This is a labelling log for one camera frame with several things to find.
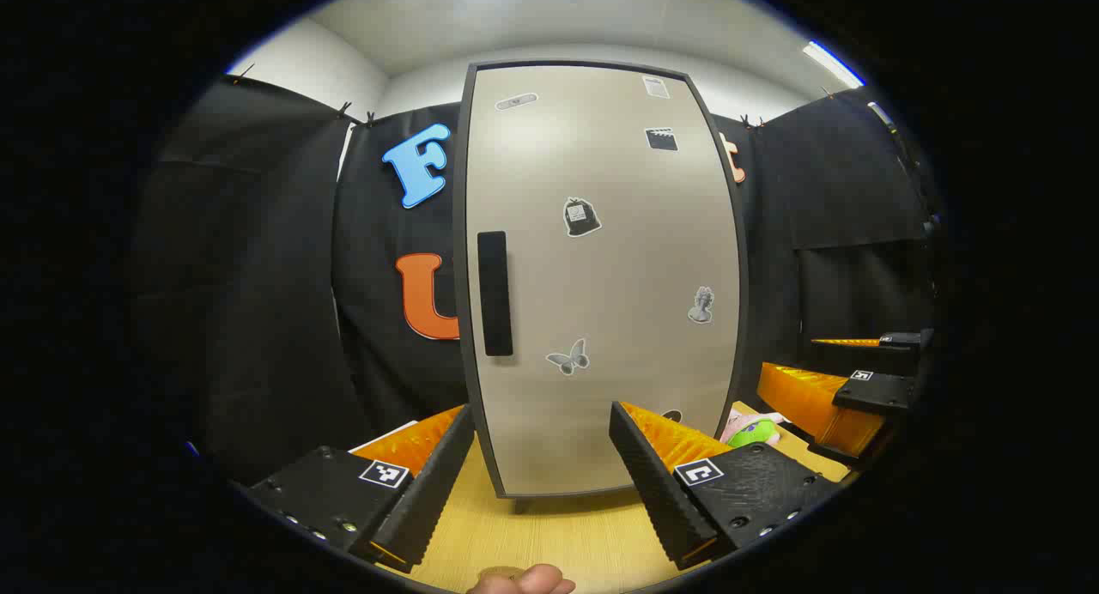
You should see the grey cabinet door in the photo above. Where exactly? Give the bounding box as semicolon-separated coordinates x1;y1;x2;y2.
455;61;748;499

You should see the ceiling light panel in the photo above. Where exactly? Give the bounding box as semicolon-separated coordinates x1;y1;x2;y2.
803;40;865;88

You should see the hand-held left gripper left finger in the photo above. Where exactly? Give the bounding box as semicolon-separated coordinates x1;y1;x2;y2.
249;403;477;574

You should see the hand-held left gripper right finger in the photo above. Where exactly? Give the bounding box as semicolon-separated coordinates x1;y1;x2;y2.
608;400;843;572

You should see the black backdrop cloth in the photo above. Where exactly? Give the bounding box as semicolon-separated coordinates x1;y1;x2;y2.
129;75;942;485

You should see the black cabinet door handle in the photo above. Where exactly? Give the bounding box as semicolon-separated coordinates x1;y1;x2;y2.
477;230;514;357

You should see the dark grey cabinet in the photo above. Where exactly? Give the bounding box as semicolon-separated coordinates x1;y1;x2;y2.
452;58;750;514

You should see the pink and green plush toy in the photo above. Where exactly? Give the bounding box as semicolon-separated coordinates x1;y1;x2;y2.
720;409;787;448

